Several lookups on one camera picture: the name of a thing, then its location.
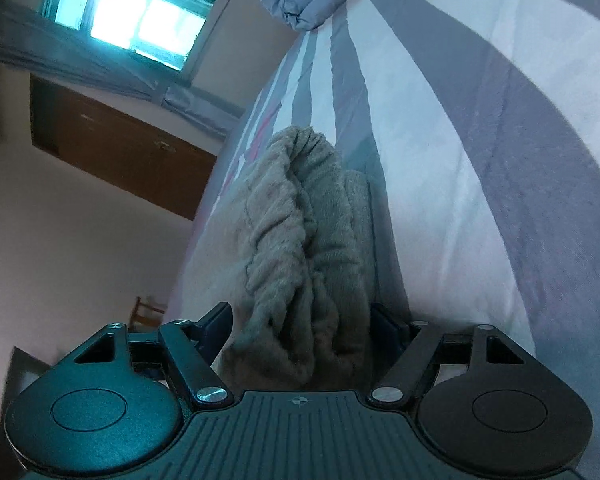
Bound wooden chair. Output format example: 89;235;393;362
129;295;170;335

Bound bed with striped sheet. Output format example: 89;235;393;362
164;0;600;480

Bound grey curtain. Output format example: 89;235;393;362
0;4;245;135

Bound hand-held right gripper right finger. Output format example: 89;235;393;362
368;302;527;405

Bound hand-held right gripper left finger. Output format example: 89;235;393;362
74;302;232;405

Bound brown wooden door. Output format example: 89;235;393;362
30;74;219;221

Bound grey fleece pants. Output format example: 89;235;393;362
217;127;382;394

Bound window with green blinds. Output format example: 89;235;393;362
41;0;233;72

